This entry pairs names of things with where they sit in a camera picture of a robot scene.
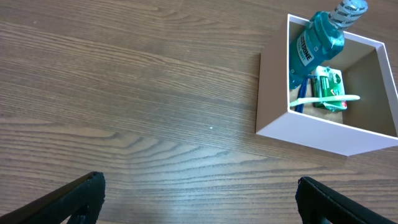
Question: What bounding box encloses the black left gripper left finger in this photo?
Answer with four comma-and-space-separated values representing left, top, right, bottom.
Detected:
1, 171, 106, 224

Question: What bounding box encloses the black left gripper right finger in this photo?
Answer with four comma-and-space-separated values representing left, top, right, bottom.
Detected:
295, 177, 395, 224

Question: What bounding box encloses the teal toothpaste tube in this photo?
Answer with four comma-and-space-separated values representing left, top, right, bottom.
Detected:
295, 75, 316, 113

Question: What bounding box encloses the green white toothbrush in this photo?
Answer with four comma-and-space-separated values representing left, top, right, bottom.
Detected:
289, 95, 360, 107

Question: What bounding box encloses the green soap packet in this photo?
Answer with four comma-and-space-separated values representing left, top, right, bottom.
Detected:
312, 66, 348, 112

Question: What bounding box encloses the blue Listerine mouthwash bottle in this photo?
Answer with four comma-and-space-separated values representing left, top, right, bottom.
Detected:
289, 0, 368, 90

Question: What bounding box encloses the white open cardboard box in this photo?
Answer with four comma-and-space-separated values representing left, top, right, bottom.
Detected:
256, 14, 397, 156

